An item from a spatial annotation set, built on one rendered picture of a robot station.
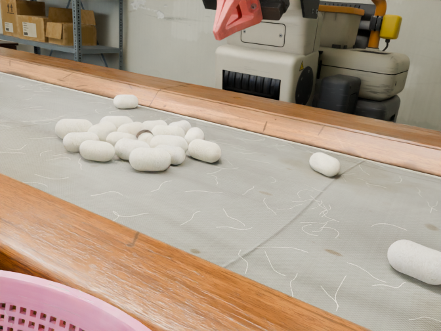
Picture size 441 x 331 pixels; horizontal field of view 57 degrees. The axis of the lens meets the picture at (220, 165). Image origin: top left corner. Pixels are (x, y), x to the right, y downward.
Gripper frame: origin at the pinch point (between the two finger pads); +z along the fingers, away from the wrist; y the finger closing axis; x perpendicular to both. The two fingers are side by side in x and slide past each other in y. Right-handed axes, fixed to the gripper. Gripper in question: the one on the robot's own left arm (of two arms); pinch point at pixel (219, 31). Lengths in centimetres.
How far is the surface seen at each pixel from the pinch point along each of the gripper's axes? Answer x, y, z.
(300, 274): -6.6, 21.1, 26.0
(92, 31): 133, -222, -128
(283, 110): 10.9, 7.2, 1.6
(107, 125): -2.2, -3.8, 17.4
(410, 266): -5.2, 26.4, 22.8
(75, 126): -3.4, -6.3, 19.2
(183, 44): 143, -146, -136
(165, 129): 0.3, 0.8, 14.9
